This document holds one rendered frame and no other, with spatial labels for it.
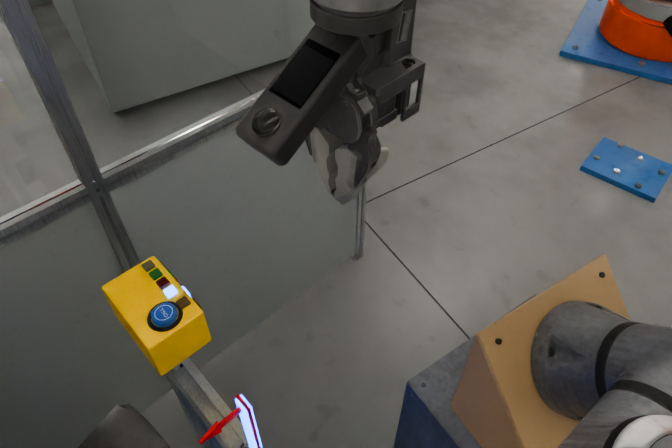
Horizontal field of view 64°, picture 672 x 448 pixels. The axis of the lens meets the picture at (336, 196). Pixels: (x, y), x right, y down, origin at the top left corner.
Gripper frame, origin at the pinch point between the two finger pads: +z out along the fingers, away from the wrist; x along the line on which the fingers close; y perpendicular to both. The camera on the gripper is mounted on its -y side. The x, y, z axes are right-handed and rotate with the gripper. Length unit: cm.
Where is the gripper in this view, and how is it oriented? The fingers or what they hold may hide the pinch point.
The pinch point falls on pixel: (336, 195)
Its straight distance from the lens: 53.6
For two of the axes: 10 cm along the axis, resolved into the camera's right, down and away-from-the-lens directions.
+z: 0.0, 7.0, 7.2
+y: 7.2, -4.9, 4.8
